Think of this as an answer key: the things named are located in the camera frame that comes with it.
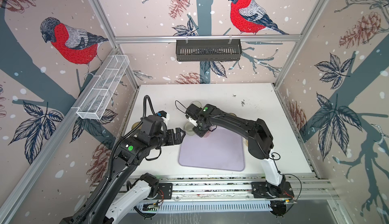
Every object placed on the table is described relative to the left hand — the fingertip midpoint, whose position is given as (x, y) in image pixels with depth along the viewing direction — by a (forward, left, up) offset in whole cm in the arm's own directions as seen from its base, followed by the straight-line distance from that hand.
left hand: (177, 134), depth 68 cm
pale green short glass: (+13, -3, -18) cm, 23 cm away
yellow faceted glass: (-10, -27, +12) cm, 31 cm away
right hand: (+10, -10, -18) cm, 23 cm away
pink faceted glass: (+11, -15, -23) cm, 30 cm away
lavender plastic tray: (+3, -24, -26) cm, 35 cm away
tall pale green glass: (+28, -9, -13) cm, 33 cm away
